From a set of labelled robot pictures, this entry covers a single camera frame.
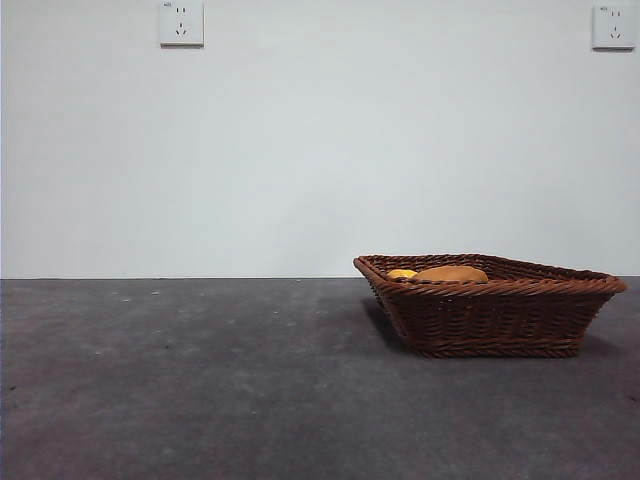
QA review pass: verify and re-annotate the brown potato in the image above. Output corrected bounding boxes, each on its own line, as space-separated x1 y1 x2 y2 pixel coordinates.
413 265 490 284

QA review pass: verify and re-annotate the brown wicker basket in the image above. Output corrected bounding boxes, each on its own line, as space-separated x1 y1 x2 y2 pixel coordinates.
352 253 628 359

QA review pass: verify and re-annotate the white wall power socket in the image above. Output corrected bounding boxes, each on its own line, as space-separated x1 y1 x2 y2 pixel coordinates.
591 4 637 52
159 0 205 49

